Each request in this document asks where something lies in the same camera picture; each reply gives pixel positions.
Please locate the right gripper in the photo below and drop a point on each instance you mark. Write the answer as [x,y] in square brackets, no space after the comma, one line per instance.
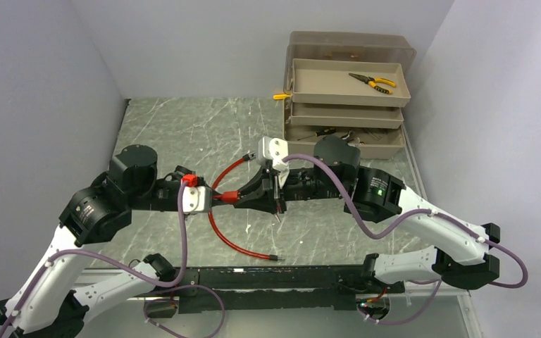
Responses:
[264,191]

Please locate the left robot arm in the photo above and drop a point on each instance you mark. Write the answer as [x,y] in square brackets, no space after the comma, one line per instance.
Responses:
[48,304]

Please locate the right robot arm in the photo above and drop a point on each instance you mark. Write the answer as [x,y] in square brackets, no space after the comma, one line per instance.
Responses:
[458,253]

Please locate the tools in bottom tray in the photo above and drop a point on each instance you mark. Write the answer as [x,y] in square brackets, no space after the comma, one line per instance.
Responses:
[361,136]

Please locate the beige tiered toolbox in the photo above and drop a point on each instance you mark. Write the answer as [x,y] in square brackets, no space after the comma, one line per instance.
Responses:
[317,67]

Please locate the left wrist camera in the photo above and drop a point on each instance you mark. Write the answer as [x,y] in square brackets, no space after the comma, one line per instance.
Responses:
[196,197]

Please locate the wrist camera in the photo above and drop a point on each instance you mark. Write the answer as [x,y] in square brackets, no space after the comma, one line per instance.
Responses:
[273,150]
[196,197]

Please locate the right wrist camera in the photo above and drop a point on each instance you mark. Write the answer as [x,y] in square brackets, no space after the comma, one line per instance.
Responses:
[273,150]

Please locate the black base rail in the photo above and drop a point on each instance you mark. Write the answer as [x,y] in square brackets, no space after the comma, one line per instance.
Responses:
[338,287]

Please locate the yellow handled screwdriver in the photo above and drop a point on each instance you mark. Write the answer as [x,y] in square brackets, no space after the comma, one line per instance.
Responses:
[279,97]

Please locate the yellow handled pliers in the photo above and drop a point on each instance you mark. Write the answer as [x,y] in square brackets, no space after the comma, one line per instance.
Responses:
[379,84]

